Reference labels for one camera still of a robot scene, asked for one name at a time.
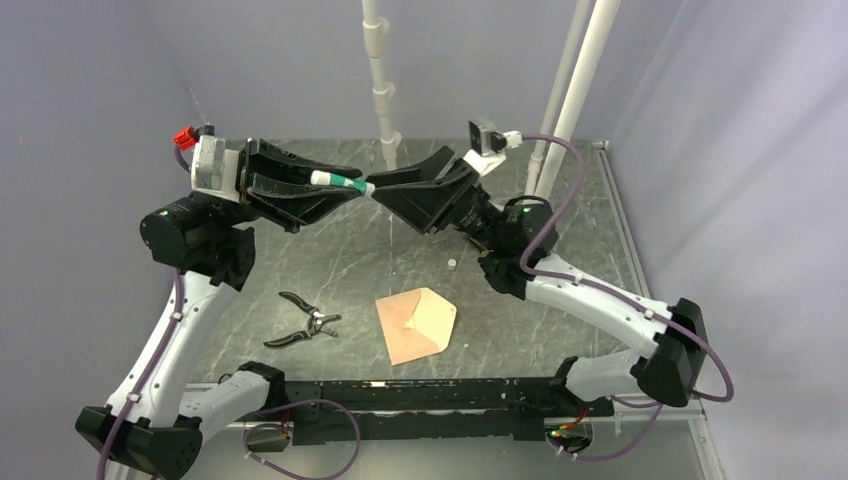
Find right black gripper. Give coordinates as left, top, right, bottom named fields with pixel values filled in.
left=366, top=147, right=505, bottom=254

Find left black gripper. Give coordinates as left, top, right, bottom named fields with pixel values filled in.
left=190, top=137, right=361, bottom=234

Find green white glue stick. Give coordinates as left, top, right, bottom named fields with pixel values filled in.
left=309, top=170, right=376, bottom=197

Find tan envelope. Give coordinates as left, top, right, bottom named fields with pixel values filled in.
left=375, top=288, right=457, bottom=366

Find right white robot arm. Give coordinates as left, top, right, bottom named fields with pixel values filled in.
left=366, top=147, right=707, bottom=415

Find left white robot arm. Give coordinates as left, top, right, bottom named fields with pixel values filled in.
left=75, top=126, right=375, bottom=479

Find black pliers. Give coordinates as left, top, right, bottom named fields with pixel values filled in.
left=262, top=291, right=343, bottom=350

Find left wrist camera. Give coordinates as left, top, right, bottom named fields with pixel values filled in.
left=173, top=124, right=241, bottom=203

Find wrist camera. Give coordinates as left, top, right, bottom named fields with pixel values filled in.
left=462, top=118, right=523, bottom=177
left=173, top=124, right=241, bottom=203

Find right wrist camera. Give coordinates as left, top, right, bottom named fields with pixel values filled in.
left=462, top=118, right=523, bottom=177

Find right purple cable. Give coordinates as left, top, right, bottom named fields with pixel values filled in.
left=519, top=132, right=735, bottom=464

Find purple cable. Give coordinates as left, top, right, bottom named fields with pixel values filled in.
left=519, top=132, right=735, bottom=464
left=95, top=145, right=362, bottom=480

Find white PVC pipe frame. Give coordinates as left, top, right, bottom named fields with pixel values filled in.
left=361, top=0, right=621, bottom=198

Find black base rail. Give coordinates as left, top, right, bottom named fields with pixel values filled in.
left=218, top=357, right=617, bottom=446

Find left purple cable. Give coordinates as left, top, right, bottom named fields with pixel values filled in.
left=95, top=145, right=362, bottom=480

